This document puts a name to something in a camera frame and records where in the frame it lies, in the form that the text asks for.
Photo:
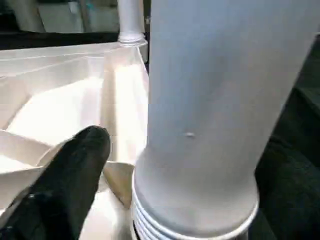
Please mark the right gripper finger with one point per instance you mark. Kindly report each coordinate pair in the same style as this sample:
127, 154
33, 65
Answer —
60, 195

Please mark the white plastic table leg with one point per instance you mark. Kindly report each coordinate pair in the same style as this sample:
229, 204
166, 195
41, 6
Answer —
215, 115
131, 20

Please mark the white plastic table top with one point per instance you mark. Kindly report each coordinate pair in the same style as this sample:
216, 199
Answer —
75, 100

